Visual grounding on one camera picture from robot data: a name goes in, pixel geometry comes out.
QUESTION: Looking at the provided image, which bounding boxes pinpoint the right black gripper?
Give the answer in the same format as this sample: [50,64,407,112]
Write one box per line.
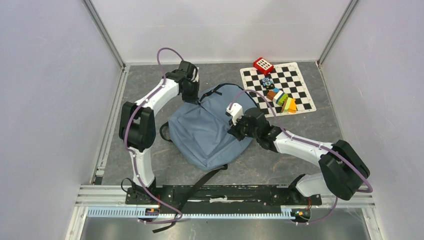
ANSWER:
[228,113,260,142]

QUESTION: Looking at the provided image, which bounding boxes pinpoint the blue student backpack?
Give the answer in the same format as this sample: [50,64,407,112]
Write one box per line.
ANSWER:
[152,82,259,234]

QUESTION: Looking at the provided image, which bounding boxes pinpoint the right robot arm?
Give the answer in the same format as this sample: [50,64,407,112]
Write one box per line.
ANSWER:
[226,103,373,204]

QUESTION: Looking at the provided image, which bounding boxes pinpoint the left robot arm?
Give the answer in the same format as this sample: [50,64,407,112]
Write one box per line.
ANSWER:
[119,60,200,204]

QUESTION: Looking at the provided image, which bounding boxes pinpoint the colourful block stack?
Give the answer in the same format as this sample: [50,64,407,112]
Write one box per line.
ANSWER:
[266,88,289,106]

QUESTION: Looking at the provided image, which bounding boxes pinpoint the orange yellow block toy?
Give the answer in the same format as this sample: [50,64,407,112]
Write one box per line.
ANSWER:
[282,97,297,114]

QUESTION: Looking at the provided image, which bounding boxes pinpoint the blue robot toy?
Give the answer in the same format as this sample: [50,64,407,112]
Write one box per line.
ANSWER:
[260,77,275,90]

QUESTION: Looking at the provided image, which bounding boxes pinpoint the checkered chess board mat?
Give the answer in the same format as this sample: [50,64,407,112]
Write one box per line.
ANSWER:
[239,62,317,114]

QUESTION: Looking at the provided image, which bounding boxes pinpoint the red calculator toy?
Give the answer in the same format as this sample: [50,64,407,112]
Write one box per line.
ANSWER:
[253,57,274,75]

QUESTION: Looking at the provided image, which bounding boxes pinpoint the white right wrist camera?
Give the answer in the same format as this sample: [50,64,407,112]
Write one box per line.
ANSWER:
[226,102,244,126]

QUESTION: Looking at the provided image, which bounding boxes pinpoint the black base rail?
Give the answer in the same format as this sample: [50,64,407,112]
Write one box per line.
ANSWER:
[125,183,322,216]

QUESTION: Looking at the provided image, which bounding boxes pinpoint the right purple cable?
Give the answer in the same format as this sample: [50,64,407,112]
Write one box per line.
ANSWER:
[227,88,374,226]

